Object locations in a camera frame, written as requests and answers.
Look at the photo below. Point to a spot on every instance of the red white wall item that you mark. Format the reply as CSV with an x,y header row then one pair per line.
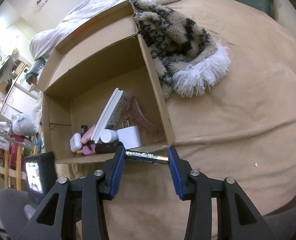
x,y
40,4

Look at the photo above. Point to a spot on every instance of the grey stuffed bag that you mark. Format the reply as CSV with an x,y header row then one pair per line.
x,y
24,124

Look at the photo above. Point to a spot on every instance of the tan bed blanket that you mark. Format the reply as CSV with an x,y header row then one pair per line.
x,y
245,126

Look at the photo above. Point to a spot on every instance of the white duvet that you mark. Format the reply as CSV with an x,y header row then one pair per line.
x,y
44,42

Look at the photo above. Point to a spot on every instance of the white kitchen cabinet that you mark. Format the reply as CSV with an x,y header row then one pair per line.
x,y
18,100

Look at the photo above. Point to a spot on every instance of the white pill bottle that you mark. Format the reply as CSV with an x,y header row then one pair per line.
x,y
108,136

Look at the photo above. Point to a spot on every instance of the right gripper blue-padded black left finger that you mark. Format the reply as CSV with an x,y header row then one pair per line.
x,y
56,216

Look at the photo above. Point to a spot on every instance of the shaggy beige black rug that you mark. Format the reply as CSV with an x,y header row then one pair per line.
x,y
186,57

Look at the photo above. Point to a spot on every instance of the white earbuds case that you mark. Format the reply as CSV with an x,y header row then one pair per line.
x,y
75,143

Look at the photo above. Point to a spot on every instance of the open cardboard box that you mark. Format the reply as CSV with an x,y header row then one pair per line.
x,y
82,72

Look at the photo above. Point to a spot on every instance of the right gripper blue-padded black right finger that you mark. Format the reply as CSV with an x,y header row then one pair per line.
x,y
238,218

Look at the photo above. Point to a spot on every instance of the pink soft pouch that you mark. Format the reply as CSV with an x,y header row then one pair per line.
x,y
88,135

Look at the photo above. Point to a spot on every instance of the black cylindrical flashlight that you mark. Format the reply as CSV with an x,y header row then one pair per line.
x,y
105,148

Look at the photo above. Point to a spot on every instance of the white power adapter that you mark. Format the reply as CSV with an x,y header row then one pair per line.
x,y
129,137

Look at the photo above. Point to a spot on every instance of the white washing machine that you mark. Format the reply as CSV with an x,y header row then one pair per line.
x,y
21,77

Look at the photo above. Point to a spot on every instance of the wooden drying rack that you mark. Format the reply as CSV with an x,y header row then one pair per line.
x,y
14,176

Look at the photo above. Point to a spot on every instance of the black gold AA battery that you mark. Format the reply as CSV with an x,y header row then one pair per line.
x,y
146,157

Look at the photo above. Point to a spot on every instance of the small pink rectangular block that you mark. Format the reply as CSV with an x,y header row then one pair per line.
x,y
88,149

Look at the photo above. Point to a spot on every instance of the translucent brown hair claw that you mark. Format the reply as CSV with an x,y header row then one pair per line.
x,y
133,113

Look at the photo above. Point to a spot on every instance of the white power strip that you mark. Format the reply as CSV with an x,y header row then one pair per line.
x,y
116,105

